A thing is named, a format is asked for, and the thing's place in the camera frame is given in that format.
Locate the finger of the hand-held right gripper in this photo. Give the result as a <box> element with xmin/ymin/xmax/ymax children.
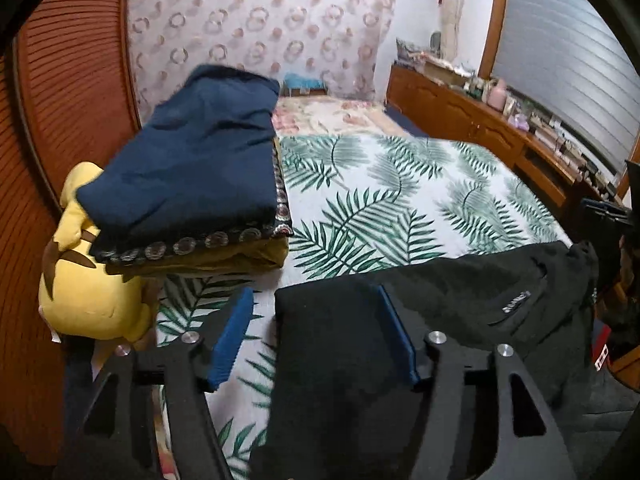
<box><xmin>581</xmin><ymin>198</ymin><xmax>630</xmax><ymax>241</ymax></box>

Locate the leaf print blanket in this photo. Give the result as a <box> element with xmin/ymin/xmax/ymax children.
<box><xmin>155</xmin><ymin>132</ymin><xmax>573</xmax><ymax>480</ymax></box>

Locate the red box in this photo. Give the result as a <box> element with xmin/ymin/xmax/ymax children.
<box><xmin>592</xmin><ymin>325</ymin><xmax>611</xmax><ymax>368</ymax></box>

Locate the wooden cabinet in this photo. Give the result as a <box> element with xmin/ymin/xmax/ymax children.
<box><xmin>386</xmin><ymin>62</ymin><xmax>626</xmax><ymax>221</ymax></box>

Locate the dark blue mattress sheet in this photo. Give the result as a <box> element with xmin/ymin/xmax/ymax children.
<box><xmin>382</xmin><ymin>105</ymin><xmax>431</xmax><ymax>138</ymax></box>

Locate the patterned cushion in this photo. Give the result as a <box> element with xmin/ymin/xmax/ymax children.
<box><xmin>395</xmin><ymin>37</ymin><xmax>426</xmax><ymax>66</ymax></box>

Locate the navy blue folded cloth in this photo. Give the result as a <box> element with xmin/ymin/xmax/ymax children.
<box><xmin>75</xmin><ymin>64</ymin><xmax>282</xmax><ymax>246</ymax></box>

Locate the blue cloth in box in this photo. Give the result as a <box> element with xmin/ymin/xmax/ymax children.
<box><xmin>282</xmin><ymin>72</ymin><xmax>328</xmax><ymax>97</ymax></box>

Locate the grey window blind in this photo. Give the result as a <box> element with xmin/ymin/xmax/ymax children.
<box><xmin>492</xmin><ymin>0</ymin><xmax>640</xmax><ymax>176</ymax></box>

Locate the cardboard box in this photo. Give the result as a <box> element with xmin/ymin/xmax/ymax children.
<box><xmin>422</xmin><ymin>57</ymin><xmax>471</xmax><ymax>86</ymax></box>

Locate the wooden window frame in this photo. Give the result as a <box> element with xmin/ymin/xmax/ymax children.
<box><xmin>477</xmin><ymin>0</ymin><xmax>640</xmax><ymax>201</ymax></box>

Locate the pink bottle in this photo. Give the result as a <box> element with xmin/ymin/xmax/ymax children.
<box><xmin>487</xmin><ymin>77</ymin><xmax>508</xmax><ymax>111</ymax></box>

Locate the yellow plush toy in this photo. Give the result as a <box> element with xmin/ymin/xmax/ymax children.
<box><xmin>39</xmin><ymin>161</ymin><xmax>153</xmax><ymax>343</ymax></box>

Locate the beige floral side curtain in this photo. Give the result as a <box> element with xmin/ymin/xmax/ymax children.
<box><xmin>435</xmin><ymin>0</ymin><xmax>468</xmax><ymax>61</ymax></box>

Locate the wooden louvered wardrobe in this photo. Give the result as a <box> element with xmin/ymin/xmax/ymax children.
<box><xmin>0</xmin><ymin>0</ymin><xmax>143</xmax><ymax>461</ymax></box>

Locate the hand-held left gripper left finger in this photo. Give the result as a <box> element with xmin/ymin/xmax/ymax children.
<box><xmin>52</xmin><ymin>287</ymin><xmax>256</xmax><ymax>480</ymax></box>

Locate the circle pattern curtain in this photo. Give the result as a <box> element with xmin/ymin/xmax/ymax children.
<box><xmin>125</xmin><ymin>0</ymin><xmax>396</xmax><ymax>126</ymax></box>

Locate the floral bed sheet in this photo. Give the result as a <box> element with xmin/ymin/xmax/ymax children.
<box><xmin>270</xmin><ymin>96</ymin><xmax>401</xmax><ymax>138</ymax></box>

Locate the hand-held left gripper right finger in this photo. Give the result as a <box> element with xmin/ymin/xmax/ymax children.
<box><xmin>375</xmin><ymin>284</ymin><xmax>586</xmax><ymax>480</ymax></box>

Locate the black printed t-shirt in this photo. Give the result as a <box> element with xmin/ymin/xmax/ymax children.
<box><xmin>247</xmin><ymin>275</ymin><xmax>451</xmax><ymax>480</ymax></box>

